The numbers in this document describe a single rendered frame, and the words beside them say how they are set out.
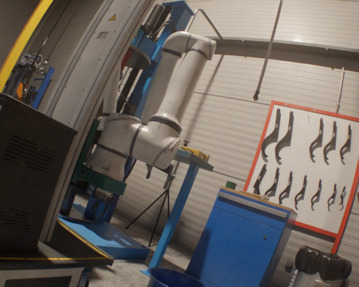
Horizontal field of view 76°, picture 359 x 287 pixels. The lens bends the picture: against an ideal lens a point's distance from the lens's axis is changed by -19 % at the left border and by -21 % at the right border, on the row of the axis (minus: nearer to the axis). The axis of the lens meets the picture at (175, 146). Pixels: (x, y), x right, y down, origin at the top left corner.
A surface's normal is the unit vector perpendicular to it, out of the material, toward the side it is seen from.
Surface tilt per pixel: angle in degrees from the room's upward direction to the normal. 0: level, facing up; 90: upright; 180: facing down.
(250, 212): 90
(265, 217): 90
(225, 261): 90
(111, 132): 90
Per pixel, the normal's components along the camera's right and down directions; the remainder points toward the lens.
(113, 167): 0.61, -0.27
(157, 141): 0.03, -0.32
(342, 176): -0.51, -0.32
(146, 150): -0.19, 0.23
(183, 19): 0.78, 0.22
